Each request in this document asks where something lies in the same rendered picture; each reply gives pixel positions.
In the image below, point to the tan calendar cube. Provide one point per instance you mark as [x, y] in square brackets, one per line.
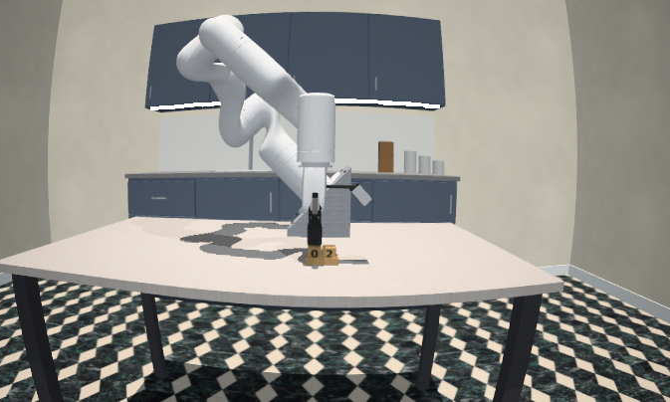
[329, 251]
[314, 251]

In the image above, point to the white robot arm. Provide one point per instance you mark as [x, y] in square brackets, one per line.
[275, 93]

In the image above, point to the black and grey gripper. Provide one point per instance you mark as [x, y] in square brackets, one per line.
[314, 181]

